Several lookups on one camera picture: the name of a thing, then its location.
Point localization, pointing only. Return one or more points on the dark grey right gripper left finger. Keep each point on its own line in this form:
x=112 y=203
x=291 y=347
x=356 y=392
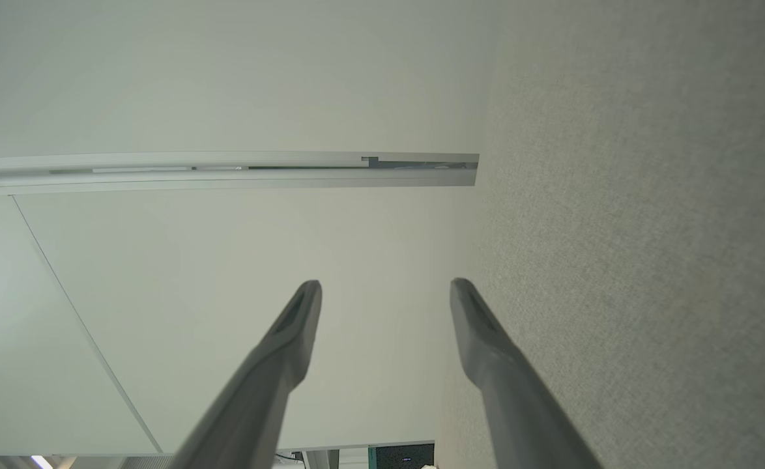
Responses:
x=272 y=378

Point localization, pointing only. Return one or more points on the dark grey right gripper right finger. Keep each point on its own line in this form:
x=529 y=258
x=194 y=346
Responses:
x=506 y=391

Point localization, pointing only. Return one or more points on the dark speckled panel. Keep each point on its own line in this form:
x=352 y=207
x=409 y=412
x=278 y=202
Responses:
x=402 y=456

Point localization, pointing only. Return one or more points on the grey partition end post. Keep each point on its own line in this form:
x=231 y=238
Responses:
x=322 y=461

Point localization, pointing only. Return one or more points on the grey metal partition post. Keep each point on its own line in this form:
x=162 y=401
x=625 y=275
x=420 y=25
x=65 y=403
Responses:
x=226 y=182

